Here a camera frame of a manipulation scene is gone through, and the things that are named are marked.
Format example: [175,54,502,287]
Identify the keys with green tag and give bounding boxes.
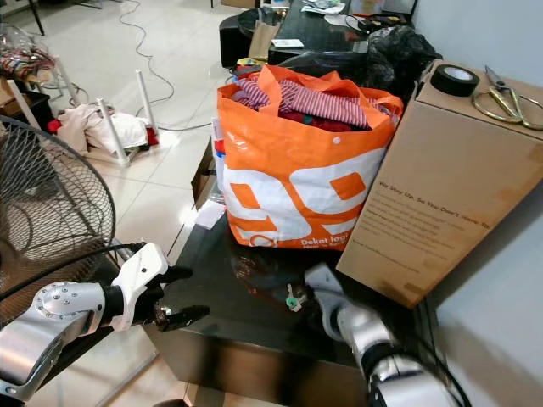
[283,284,307,314]

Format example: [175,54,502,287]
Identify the black glossy table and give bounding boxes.
[143,208,435,407]

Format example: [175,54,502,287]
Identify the white paper sheet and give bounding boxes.
[193,199,227,231]

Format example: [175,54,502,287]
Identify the small open cardboard box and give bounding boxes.
[190,139,219,206]

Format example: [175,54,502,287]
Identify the orange and white shopping bag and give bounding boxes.
[214,65,405,252]

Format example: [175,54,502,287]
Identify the white upturned rack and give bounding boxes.
[96,69,164,168]

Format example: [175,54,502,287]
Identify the beige cloth pile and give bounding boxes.
[57,101,150,155]

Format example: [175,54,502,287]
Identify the red striped cloth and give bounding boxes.
[231,76,381,132]

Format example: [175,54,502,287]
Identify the brown paper bag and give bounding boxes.
[247,8,283,63]

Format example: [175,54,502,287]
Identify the clear plastic bag of goods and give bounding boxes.
[0,25,57,83]

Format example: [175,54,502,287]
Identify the tall brown cardboard box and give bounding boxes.
[335,59,543,309]

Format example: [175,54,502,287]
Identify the dark cluttered desk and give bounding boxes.
[266,0,418,65]

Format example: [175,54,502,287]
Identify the black plastic garbage bag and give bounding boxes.
[274,25,444,87]

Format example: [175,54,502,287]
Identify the black tape roll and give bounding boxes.
[429,64,481,98]

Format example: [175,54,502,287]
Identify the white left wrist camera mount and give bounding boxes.
[109,243,170,332]

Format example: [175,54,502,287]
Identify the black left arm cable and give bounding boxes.
[0,242,147,299]

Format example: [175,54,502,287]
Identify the black wire-guard standing fan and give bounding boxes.
[0,114,117,327]

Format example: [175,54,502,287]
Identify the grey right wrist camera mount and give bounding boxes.
[305,263,350,321]

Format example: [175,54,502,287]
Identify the thin floor cable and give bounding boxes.
[117,0,221,132]

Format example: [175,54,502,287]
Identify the gold-handled scissors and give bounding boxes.
[470,65,543,131]

